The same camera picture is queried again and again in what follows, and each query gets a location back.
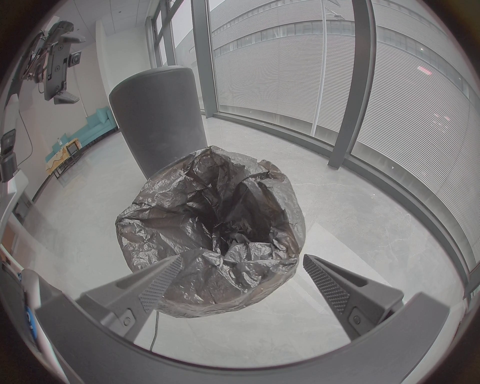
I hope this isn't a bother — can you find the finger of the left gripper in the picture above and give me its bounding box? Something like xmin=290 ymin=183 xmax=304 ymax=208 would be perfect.
xmin=53 ymin=92 xmax=80 ymax=106

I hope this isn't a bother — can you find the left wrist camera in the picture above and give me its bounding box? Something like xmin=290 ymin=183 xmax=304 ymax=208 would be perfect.
xmin=60 ymin=34 xmax=87 ymax=68

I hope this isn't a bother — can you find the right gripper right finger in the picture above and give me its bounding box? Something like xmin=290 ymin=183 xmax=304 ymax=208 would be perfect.
xmin=302 ymin=254 xmax=406 ymax=343

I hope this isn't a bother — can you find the wooden top table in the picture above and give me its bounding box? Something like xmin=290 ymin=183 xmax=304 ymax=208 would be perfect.
xmin=44 ymin=138 xmax=84 ymax=180

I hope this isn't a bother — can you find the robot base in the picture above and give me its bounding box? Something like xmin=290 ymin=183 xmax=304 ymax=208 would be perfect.
xmin=0 ymin=174 xmax=44 ymax=353

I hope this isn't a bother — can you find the teal sofa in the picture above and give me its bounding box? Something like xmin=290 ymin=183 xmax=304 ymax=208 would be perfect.
xmin=73 ymin=107 xmax=118 ymax=147

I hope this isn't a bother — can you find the window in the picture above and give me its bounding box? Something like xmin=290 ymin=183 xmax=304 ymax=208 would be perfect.
xmin=150 ymin=0 xmax=480 ymax=301

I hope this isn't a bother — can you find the black plastic bag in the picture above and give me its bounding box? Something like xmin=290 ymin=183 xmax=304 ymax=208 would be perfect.
xmin=114 ymin=145 xmax=307 ymax=319

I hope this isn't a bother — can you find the black cable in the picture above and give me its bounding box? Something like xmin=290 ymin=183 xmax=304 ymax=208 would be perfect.
xmin=149 ymin=311 xmax=161 ymax=352

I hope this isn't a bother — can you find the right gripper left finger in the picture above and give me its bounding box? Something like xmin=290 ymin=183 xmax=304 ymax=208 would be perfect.
xmin=76 ymin=254 xmax=184 ymax=344

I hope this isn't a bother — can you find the dark grey round chair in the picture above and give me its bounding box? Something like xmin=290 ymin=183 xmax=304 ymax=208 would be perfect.
xmin=109 ymin=65 xmax=209 ymax=181

